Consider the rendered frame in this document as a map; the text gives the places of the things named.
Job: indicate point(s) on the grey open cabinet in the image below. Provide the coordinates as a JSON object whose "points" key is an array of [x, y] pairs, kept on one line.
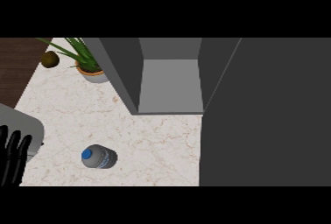
{"points": [[167, 84]]}

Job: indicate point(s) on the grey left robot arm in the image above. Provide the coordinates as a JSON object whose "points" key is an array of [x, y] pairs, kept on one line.
{"points": [[19, 122]]}

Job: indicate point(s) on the brown kiwi fruit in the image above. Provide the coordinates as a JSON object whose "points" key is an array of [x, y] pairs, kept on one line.
{"points": [[49, 59]]}

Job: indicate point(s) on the dark grey cabinet door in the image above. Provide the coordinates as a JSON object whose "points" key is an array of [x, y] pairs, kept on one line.
{"points": [[266, 116]]}

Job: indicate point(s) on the potted green plant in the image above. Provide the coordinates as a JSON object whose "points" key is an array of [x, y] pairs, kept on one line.
{"points": [[85, 62]]}

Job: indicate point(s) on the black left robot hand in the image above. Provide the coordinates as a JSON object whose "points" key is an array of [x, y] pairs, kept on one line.
{"points": [[12, 163]]}

